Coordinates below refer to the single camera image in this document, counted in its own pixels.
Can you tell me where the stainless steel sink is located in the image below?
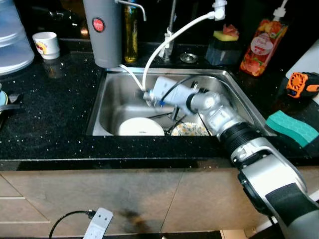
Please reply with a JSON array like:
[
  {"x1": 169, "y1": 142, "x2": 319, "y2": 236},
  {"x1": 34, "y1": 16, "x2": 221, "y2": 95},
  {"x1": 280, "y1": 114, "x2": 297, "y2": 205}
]
[{"x1": 86, "y1": 66, "x2": 277, "y2": 138}]

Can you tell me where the white plate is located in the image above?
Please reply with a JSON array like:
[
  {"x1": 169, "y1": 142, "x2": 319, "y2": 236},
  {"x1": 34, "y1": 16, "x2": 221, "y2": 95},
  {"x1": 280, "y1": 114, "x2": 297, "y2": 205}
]
[{"x1": 117, "y1": 117, "x2": 165, "y2": 137}]

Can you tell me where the floral patterned plate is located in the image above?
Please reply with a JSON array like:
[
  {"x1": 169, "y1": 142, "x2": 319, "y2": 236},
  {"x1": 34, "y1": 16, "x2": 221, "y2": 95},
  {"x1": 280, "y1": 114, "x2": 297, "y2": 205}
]
[{"x1": 170, "y1": 121, "x2": 210, "y2": 137}]

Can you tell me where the round steel counter cap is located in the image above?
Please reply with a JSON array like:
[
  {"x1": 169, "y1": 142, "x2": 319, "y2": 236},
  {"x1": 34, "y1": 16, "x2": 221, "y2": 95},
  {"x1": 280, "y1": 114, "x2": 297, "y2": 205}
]
[{"x1": 179, "y1": 52, "x2": 199, "y2": 65}]

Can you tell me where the steel sink faucet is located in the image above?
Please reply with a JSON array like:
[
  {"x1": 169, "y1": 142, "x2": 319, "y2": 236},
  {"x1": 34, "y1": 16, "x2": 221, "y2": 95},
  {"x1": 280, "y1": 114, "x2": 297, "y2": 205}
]
[{"x1": 161, "y1": 0, "x2": 178, "y2": 60}]

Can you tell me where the yellow oil bottle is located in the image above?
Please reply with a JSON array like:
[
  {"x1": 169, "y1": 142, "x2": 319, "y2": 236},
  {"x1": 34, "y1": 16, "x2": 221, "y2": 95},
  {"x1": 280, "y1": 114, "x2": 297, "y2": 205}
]
[{"x1": 124, "y1": 0, "x2": 139, "y2": 64}]

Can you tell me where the grey canister with red logo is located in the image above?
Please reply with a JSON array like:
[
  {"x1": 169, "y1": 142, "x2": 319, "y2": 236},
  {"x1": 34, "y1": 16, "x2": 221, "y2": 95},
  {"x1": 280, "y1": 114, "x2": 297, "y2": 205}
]
[{"x1": 82, "y1": 0, "x2": 147, "y2": 69}]

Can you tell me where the black sponge holder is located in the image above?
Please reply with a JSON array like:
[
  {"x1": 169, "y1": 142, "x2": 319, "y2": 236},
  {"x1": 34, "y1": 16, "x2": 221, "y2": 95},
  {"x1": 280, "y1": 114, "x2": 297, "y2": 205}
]
[{"x1": 205, "y1": 37, "x2": 244, "y2": 67}]

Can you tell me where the yellow sponge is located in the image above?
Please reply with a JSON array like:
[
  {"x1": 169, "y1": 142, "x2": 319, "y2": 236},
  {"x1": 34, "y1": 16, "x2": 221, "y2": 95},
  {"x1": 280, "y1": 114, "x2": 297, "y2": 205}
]
[{"x1": 213, "y1": 30, "x2": 238, "y2": 43}]

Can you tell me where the beige cabinet front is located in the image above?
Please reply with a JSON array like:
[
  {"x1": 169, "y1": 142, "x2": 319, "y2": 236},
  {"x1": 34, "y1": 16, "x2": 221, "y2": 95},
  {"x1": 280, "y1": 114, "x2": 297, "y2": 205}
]
[{"x1": 0, "y1": 166, "x2": 319, "y2": 236}]

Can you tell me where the pink scrubber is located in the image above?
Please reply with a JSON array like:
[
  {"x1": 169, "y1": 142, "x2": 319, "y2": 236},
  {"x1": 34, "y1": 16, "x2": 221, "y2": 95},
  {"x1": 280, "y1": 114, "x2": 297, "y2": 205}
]
[{"x1": 222, "y1": 23, "x2": 240, "y2": 37}]

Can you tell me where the white printed mug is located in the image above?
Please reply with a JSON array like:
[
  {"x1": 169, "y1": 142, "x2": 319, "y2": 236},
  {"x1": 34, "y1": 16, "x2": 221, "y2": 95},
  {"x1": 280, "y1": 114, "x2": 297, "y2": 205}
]
[{"x1": 32, "y1": 31, "x2": 61, "y2": 61}]

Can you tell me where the orange dish soap bottle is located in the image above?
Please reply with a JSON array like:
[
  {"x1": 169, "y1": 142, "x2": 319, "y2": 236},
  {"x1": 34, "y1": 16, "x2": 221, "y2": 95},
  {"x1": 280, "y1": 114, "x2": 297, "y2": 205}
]
[{"x1": 239, "y1": 0, "x2": 290, "y2": 78}]

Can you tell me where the green sponge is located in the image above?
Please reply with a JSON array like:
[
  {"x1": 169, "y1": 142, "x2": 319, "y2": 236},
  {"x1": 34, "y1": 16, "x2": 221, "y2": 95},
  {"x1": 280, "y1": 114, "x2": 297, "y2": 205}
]
[{"x1": 265, "y1": 110, "x2": 319, "y2": 148}]

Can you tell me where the orange black handheld device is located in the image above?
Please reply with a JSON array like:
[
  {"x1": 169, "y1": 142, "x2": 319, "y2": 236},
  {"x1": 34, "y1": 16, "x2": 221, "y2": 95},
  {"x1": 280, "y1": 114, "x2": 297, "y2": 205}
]
[{"x1": 286, "y1": 71, "x2": 319, "y2": 99}]

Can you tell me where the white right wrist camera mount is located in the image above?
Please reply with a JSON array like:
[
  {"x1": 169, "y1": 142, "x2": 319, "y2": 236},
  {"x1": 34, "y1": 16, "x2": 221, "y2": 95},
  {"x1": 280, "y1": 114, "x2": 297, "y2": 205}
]
[{"x1": 150, "y1": 75, "x2": 198, "y2": 108}]

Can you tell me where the white flexible hose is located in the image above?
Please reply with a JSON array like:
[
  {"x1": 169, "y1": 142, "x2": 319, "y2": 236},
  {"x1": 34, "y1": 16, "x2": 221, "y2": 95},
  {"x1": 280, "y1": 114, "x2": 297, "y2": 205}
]
[{"x1": 120, "y1": 0, "x2": 228, "y2": 94}]

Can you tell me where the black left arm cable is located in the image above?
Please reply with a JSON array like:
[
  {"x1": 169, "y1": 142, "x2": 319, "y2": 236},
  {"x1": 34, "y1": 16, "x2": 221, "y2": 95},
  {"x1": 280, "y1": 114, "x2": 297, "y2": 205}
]
[{"x1": 48, "y1": 210, "x2": 98, "y2": 239}]

